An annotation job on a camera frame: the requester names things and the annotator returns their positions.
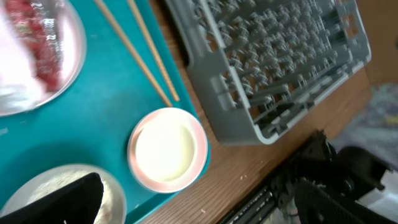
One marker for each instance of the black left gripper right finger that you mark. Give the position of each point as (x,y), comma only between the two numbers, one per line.
(324,204)

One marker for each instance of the teal plastic tray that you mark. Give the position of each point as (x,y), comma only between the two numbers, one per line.
(90,123)

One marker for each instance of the crumpled white napkin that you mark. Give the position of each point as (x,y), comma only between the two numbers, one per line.
(19,88)

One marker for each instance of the white round plate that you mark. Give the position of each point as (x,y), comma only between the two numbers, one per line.
(75,44)

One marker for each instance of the left wooden chopstick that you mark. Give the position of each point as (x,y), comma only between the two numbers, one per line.
(125,40)

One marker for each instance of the right wooden chopstick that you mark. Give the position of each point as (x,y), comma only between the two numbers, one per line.
(153,49)

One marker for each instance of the red snack wrapper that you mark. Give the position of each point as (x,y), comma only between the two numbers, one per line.
(36,24)

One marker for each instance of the grey bowl with rice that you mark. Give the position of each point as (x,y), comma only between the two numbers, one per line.
(113,204)

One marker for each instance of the grey dishwasher rack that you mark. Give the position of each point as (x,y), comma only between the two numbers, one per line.
(258,67)

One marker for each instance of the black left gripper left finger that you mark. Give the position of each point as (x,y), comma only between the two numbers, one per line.
(77,202)

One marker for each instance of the wooden chopstick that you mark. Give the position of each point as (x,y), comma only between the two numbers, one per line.
(153,49)
(125,40)

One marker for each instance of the pink bowl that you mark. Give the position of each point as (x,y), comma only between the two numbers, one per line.
(168,150)

